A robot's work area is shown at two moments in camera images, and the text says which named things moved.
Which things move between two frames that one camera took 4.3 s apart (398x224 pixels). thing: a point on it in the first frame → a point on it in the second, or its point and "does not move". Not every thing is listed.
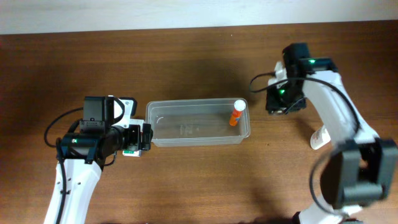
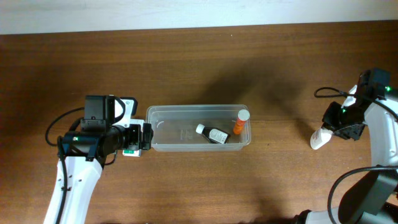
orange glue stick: (239, 106) → (243, 116)
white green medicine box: (137, 153) does not move
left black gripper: (146, 135) does not move
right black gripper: (280, 104) → (337, 125)
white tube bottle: (319, 137) does not move
